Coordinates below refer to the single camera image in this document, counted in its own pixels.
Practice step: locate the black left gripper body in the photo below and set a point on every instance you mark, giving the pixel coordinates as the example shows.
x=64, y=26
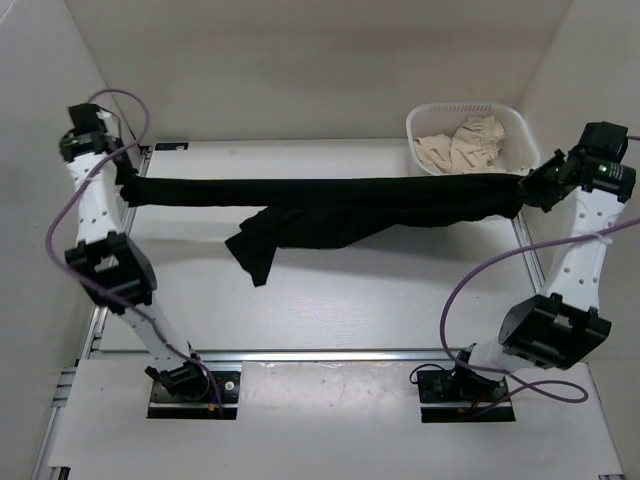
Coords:
x=123, y=168

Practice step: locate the white plastic basket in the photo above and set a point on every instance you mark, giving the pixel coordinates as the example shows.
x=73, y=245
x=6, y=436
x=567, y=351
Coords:
x=518, y=155

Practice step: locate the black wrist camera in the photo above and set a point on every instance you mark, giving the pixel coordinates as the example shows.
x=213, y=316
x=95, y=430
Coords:
x=604, y=140
x=87, y=118

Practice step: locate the small dark label sticker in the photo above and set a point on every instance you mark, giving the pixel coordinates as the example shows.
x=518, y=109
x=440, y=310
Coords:
x=171, y=146

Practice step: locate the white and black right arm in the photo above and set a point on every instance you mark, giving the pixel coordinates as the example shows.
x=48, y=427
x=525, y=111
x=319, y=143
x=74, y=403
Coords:
x=561, y=324

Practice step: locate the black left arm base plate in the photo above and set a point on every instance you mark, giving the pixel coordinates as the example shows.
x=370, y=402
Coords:
x=192, y=397

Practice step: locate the white front cover board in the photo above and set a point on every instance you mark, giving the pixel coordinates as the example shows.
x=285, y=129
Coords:
x=318, y=421

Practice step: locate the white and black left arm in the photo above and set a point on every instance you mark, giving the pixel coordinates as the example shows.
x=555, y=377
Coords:
x=107, y=256

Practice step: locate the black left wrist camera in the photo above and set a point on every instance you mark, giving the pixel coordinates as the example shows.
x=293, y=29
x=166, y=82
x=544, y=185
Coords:
x=87, y=118

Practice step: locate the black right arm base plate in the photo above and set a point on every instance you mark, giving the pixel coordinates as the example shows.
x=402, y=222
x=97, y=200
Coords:
x=454, y=395

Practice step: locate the black trousers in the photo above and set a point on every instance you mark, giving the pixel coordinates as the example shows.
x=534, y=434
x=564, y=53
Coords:
x=327, y=214

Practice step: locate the beige trousers in basket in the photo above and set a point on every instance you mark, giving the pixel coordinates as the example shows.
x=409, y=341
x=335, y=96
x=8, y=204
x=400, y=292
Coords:
x=473, y=148

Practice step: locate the aluminium table frame rail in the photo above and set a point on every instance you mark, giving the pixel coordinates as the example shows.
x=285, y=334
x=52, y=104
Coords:
x=375, y=302

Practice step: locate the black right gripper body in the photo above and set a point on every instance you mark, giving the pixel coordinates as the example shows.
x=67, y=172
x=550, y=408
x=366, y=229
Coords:
x=540, y=187

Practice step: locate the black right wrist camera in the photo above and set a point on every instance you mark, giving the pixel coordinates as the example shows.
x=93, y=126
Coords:
x=604, y=140

